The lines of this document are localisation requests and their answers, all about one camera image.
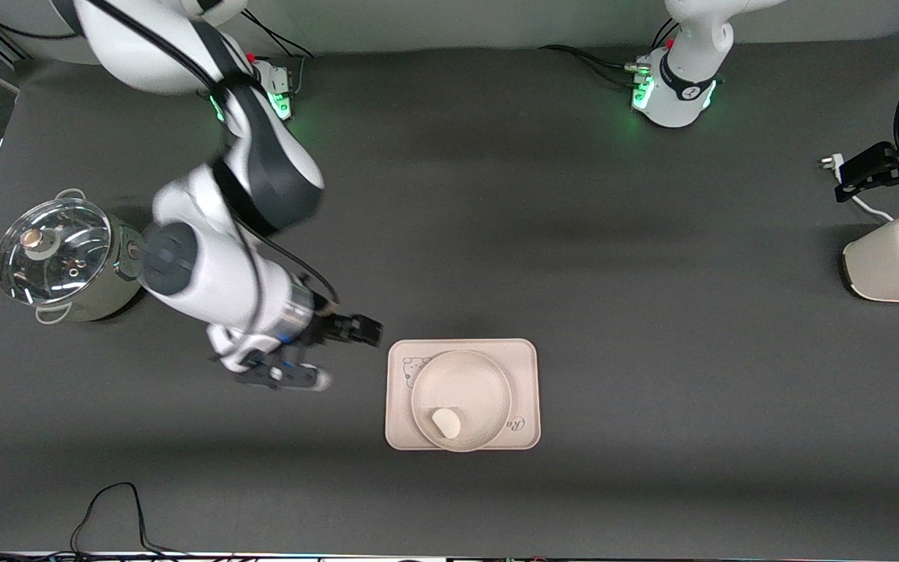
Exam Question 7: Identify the round beige plate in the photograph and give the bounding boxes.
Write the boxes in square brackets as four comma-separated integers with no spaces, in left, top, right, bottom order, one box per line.
[410,350,513,453]

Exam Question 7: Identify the beige rectangular rabbit tray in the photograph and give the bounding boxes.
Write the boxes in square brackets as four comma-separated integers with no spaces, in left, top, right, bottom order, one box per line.
[385,338,542,451]

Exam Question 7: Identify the cream toaster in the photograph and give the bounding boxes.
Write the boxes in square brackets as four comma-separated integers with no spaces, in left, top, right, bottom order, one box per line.
[842,212,899,303]

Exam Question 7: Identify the cream electric cooking pot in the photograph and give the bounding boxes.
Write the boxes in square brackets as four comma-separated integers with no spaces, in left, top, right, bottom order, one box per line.
[33,188,150,325]

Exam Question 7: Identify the glass pot lid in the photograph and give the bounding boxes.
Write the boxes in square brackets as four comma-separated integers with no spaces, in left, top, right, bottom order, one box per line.
[0,197,113,307]

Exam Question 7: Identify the white power plug cable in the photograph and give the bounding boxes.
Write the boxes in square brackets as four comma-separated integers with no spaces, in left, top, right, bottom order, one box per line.
[819,154,895,223]

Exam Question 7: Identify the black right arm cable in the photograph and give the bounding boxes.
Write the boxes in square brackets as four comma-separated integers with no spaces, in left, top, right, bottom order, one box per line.
[79,0,341,307]

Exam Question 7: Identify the thin black cable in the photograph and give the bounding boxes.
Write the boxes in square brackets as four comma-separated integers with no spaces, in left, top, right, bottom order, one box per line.
[71,482,185,557]

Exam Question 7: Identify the black right arm base cables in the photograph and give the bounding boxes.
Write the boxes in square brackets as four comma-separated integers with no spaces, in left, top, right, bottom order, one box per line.
[243,8,318,98]

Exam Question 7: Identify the black arm base cables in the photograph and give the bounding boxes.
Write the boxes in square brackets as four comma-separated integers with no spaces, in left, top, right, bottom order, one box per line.
[539,20,680,91]
[243,8,318,98]

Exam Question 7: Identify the black left arm base cables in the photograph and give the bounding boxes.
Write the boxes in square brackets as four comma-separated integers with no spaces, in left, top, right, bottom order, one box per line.
[539,20,680,91]

